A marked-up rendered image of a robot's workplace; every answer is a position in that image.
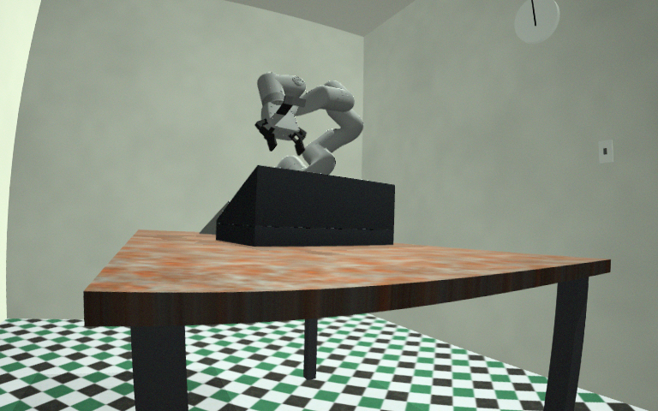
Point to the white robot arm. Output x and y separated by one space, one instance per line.
318 153

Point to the grey switch console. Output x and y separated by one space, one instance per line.
291 208

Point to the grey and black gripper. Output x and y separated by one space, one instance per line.
279 125

